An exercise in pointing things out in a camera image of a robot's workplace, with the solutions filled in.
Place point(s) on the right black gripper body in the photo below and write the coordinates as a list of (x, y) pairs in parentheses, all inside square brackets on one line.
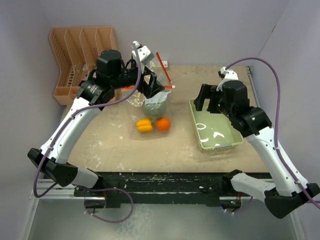
[(216, 101)]

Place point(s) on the small green white box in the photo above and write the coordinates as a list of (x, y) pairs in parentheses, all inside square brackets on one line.
[(165, 64)]

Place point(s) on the black table edge rail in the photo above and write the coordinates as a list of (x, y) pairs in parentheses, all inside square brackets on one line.
[(182, 188)]

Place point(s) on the orange fruit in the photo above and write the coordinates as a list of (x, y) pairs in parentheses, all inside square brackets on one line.
[(163, 124)]

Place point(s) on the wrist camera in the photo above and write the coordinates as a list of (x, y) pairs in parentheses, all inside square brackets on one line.
[(144, 53), (226, 75)]

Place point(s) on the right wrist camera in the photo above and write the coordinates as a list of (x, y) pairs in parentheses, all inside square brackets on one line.
[(226, 75)]

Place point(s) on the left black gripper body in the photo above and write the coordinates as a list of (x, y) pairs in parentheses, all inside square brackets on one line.
[(143, 87)]

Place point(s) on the clear zip bag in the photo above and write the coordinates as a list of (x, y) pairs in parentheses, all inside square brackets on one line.
[(134, 110), (156, 65)]

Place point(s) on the peach desk organizer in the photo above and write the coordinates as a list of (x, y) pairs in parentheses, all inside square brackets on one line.
[(76, 50)]

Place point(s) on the yellow bell pepper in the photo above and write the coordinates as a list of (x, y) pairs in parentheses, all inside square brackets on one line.
[(144, 125)]

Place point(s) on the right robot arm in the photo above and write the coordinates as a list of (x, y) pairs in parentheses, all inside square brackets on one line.
[(289, 189)]

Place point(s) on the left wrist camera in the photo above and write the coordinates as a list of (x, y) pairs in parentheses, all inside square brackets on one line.
[(144, 53)]

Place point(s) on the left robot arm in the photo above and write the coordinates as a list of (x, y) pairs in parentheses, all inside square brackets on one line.
[(95, 93)]

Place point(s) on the netted green melon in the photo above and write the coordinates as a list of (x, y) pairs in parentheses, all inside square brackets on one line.
[(154, 110)]

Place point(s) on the pale green plastic basket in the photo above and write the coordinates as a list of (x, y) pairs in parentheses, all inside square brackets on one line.
[(213, 131)]

